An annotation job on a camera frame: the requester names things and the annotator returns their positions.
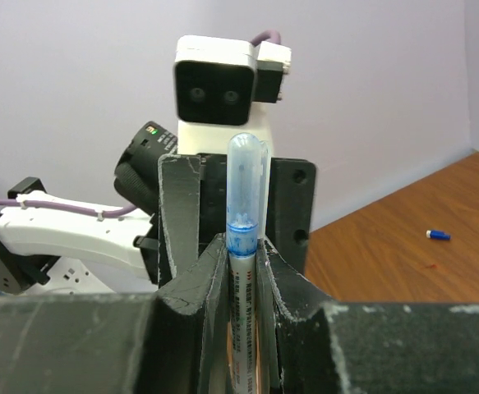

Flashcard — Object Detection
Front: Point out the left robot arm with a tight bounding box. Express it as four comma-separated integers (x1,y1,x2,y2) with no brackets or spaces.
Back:
0,122,228,295

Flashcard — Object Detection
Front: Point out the white pen with printed text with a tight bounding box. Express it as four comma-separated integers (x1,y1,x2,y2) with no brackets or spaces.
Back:
229,254,257,394

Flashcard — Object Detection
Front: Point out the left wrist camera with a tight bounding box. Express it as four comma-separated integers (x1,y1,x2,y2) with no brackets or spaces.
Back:
173,30,292,155

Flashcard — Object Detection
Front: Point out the clear blue-stained pen cap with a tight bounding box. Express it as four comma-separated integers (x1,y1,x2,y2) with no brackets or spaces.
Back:
226,133,270,257

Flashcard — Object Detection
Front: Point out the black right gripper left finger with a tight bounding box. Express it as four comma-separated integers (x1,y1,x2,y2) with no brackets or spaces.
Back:
0,235,229,393

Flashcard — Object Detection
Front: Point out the blue pen cap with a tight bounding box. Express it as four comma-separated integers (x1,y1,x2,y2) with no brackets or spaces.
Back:
426,230,451,241

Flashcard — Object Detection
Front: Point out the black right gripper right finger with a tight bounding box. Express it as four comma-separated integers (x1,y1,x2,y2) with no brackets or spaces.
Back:
256,241,479,393

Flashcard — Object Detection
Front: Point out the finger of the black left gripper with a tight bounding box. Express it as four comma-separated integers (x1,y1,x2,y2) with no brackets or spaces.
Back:
158,154,201,286

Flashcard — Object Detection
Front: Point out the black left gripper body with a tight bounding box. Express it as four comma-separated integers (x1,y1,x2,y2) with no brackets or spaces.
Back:
156,153,318,288

